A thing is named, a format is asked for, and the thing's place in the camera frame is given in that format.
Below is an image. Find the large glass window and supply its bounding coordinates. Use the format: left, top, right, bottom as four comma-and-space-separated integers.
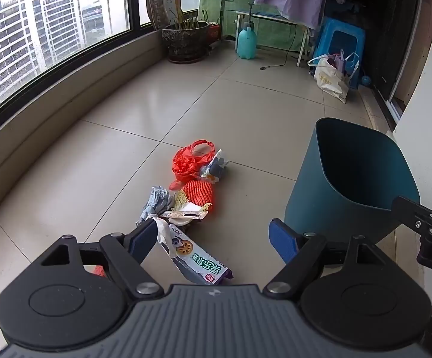
0, 0, 202, 127

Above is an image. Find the green cloth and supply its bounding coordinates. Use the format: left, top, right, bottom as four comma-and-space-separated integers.
198, 0, 306, 51

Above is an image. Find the white blue biscuit wrapper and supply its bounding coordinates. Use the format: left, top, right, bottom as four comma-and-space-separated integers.
152, 218, 234, 286

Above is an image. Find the large dark plant pot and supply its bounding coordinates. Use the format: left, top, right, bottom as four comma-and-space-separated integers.
162, 7, 212, 64

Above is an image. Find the white tote bag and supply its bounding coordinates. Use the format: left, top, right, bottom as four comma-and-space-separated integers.
307, 52, 360, 104

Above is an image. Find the purple gift bag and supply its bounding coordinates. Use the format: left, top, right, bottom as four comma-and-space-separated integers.
326, 54, 347, 77

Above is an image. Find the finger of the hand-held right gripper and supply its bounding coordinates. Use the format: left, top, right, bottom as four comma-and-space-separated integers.
391, 196, 432, 232

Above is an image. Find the light wooden board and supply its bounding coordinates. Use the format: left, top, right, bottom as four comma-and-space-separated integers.
391, 0, 432, 109

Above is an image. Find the black power cable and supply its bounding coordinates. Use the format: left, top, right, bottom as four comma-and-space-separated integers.
261, 22, 299, 71

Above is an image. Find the small brown snack wrapper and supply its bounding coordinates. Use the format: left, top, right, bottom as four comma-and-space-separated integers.
159, 210, 209, 220

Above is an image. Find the teal pressure sprayer bottle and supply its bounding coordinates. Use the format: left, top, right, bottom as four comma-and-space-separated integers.
237, 3, 258, 60

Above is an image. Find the teal plastic trash can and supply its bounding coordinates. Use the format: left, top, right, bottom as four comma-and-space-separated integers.
284, 117, 421, 245

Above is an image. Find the white folding table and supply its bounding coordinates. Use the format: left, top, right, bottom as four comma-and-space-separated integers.
235, 10, 310, 68

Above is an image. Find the grey paper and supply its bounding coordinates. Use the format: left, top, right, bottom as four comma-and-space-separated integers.
136, 186, 174, 226

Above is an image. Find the orange foam fruit net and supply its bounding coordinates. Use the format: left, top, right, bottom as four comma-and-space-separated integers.
183, 179, 215, 213

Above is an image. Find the blue white snack bag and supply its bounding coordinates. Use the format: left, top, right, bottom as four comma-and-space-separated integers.
200, 149, 228, 184

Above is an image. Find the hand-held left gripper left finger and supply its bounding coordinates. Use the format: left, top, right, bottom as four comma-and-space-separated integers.
29, 217, 165, 301

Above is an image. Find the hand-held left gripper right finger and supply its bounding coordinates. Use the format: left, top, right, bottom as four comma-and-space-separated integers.
264, 218, 402, 300

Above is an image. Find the blue plastic stool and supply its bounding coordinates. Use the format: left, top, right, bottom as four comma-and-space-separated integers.
315, 17, 366, 90

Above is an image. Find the red plastic bag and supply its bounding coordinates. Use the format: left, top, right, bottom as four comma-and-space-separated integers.
169, 140, 216, 192

